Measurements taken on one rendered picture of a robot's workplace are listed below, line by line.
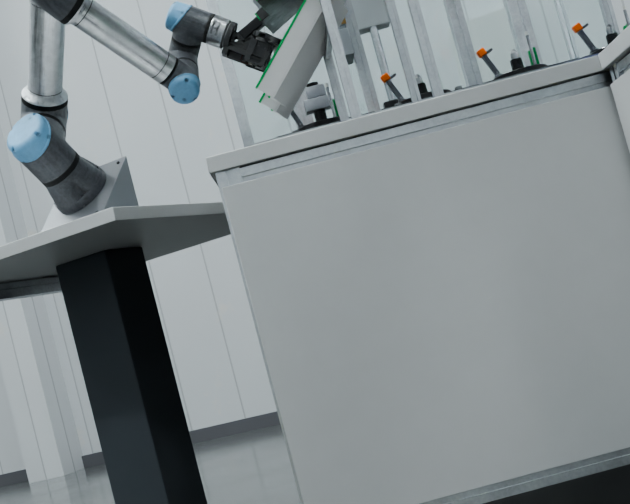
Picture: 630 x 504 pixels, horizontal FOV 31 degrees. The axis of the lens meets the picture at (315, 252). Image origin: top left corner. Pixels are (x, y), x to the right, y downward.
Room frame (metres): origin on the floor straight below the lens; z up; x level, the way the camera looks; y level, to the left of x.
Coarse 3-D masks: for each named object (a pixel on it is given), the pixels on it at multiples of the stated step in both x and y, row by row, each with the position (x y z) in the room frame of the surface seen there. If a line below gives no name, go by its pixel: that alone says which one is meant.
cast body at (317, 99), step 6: (312, 84) 2.78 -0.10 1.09; (318, 84) 2.78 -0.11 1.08; (306, 90) 2.78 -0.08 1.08; (312, 90) 2.77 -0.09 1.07; (318, 90) 2.78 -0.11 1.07; (324, 90) 2.78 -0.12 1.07; (312, 96) 2.77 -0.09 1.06; (318, 96) 2.78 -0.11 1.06; (324, 96) 2.78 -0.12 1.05; (306, 102) 2.77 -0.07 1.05; (312, 102) 2.77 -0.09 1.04; (318, 102) 2.78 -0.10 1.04; (324, 102) 2.78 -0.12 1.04; (306, 108) 2.77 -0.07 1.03; (312, 108) 2.77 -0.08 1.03; (318, 108) 2.78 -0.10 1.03; (324, 108) 2.79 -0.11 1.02; (330, 108) 2.81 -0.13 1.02; (306, 114) 2.81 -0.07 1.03
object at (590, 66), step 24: (552, 72) 2.05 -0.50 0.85; (576, 72) 2.05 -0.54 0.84; (600, 72) 2.07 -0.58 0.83; (456, 96) 2.05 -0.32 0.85; (480, 96) 2.05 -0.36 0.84; (504, 96) 2.05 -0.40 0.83; (360, 120) 2.05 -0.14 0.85; (384, 120) 2.05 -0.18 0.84; (408, 120) 2.05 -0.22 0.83; (264, 144) 2.04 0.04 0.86; (288, 144) 2.05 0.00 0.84; (312, 144) 2.05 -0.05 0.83; (216, 168) 2.04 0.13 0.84
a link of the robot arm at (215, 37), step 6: (216, 18) 2.76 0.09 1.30; (222, 18) 2.77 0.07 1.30; (210, 24) 2.76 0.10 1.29; (216, 24) 2.76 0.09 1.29; (222, 24) 2.76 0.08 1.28; (228, 24) 2.77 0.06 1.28; (210, 30) 2.76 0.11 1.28; (216, 30) 2.76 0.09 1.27; (222, 30) 2.76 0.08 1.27; (210, 36) 2.76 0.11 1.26; (216, 36) 2.76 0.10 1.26; (222, 36) 2.76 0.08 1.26; (210, 42) 2.78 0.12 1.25; (216, 42) 2.77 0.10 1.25; (222, 42) 2.78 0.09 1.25
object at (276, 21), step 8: (296, 0) 2.51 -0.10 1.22; (280, 8) 2.48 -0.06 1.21; (288, 8) 2.52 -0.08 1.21; (296, 8) 2.55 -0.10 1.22; (256, 16) 2.47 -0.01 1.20; (264, 16) 2.46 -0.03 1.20; (272, 16) 2.49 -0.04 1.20; (280, 16) 2.52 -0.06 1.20; (288, 16) 2.56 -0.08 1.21; (264, 24) 2.50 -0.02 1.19; (272, 24) 2.53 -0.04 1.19; (280, 24) 2.57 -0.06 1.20; (272, 32) 2.58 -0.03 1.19
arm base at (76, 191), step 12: (72, 168) 2.82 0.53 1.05; (84, 168) 2.84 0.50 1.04; (96, 168) 2.87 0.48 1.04; (60, 180) 2.81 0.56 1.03; (72, 180) 2.82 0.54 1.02; (84, 180) 2.83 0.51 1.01; (96, 180) 2.85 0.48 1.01; (60, 192) 2.83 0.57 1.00; (72, 192) 2.83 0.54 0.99; (84, 192) 2.85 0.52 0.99; (96, 192) 2.85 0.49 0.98; (60, 204) 2.86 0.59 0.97; (72, 204) 2.85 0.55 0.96; (84, 204) 2.85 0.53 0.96
